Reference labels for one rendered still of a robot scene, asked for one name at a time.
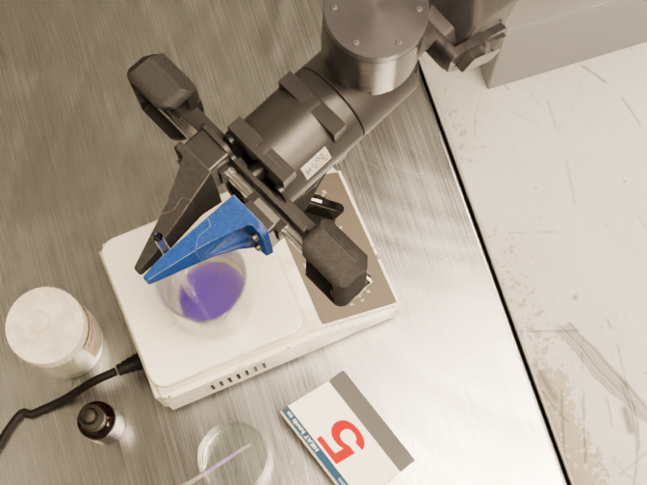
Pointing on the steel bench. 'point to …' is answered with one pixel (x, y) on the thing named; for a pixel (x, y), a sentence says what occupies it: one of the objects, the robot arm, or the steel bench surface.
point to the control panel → (331, 188)
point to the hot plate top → (119, 263)
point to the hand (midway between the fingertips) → (184, 237)
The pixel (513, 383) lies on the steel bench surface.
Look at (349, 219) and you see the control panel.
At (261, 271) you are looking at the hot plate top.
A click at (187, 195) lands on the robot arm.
